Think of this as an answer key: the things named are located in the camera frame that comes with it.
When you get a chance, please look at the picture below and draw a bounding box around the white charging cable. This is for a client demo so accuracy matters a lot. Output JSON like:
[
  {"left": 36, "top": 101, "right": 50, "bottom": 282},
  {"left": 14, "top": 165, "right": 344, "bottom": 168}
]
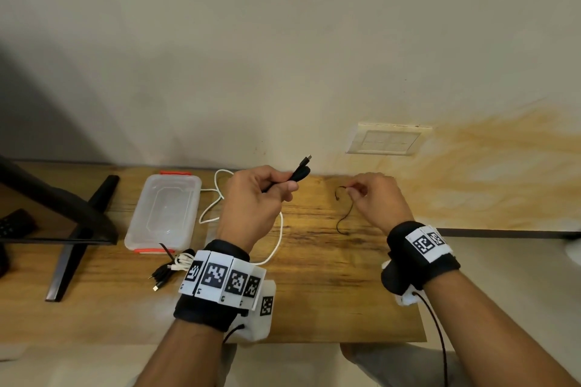
[{"left": 198, "top": 168, "right": 285, "bottom": 267}]

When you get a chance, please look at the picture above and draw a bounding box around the beige wall plate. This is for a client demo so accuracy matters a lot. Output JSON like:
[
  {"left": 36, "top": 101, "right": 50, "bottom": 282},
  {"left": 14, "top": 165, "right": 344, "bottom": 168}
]
[{"left": 346, "top": 122, "right": 434, "bottom": 157}]

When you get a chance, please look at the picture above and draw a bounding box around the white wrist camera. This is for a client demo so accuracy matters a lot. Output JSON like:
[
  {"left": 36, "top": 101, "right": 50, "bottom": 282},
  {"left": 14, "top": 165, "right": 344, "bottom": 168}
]
[
  {"left": 225, "top": 280, "right": 277, "bottom": 345},
  {"left": 381, "top": 259, "right": 425, "bottom": 308}
]

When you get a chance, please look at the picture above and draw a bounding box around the black television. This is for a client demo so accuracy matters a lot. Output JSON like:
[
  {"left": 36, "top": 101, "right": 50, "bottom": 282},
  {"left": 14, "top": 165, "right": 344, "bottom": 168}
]
[{"left": 0, "top": 155, "right": 120, "bottom": 246}]

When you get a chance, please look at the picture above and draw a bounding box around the black USB cable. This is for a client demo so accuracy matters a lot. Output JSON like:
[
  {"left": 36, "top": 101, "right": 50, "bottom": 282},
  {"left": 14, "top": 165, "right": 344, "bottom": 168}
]
[
  {"left": 148, "top": 242, "right": 196, "bottom": 293},
  {"left": 261, "top": 155, "right": 313, "bottom": 194}
]

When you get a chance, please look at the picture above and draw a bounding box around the black camera cable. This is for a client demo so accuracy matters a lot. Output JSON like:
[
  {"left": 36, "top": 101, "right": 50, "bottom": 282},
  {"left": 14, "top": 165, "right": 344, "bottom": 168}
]
[
  {"left": 412, "top": 291, "right": 450, "bottom": 387},
  {"left": 222, "top": 324, "right": 246, "bottom": 345}
]

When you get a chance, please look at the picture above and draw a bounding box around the person's left hand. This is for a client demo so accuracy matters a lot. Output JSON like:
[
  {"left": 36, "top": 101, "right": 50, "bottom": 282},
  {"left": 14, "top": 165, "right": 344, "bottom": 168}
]
[{"left": 217, "top": 166, "right": 300, "bottom": 255}]

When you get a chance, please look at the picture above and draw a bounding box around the person's right hand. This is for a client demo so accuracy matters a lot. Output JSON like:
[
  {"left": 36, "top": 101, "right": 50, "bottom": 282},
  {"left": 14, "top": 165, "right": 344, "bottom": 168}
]
[{"left": 346, "top": 172, "right": 415, "bottom": 236}]

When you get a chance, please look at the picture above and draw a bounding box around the black twist tie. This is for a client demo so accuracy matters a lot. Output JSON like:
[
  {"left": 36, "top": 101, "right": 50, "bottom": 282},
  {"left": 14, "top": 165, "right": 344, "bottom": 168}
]
[{"left": 335, "top": 186, "right": 355, "bottom": 236}]

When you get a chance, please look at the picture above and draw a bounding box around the person's right forearm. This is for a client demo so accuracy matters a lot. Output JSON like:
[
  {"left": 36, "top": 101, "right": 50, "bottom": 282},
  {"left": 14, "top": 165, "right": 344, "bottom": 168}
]
[{"left": 421, "top": 269, "right": 580, "bottom": 387}]

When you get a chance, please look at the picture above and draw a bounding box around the transparent plastic box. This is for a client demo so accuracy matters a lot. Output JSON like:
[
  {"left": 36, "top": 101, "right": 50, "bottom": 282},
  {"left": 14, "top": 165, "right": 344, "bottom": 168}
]
[{"left": 124, "top": 169, "right": 203, "bottom": 255}]

